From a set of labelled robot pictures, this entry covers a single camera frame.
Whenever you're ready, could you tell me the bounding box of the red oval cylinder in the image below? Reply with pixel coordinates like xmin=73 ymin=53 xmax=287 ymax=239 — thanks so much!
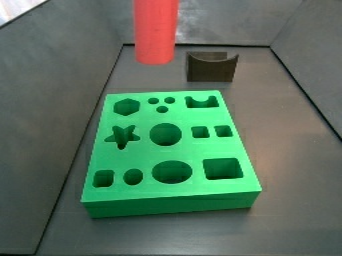
xmin=133 ymin=0 xmax=179 ymax=65

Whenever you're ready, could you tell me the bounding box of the green shape sorter board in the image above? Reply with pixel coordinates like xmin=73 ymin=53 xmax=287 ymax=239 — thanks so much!
xmin=81 ymin=90 xmax=262 ymax=218

